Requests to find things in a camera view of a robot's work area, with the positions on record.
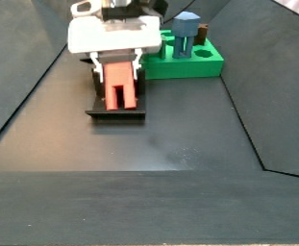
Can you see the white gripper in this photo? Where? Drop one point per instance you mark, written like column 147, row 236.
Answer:
column 91, row 36

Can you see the red square-circle forked block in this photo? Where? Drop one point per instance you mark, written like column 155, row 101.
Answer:
column 119, row 78

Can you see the black curved regrasp fixture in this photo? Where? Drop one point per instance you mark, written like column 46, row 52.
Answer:
column 121, row 112

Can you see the green curved-top block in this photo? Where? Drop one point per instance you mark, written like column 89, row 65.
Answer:
column 162, row 50

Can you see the blue hexagon-top peg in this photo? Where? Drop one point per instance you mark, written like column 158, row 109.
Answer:
column 185, row 30

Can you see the brown star peg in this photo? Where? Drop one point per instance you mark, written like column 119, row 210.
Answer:
column 202, row 34

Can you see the green shape-sorting base block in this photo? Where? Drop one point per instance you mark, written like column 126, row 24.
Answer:
column 205, row 64

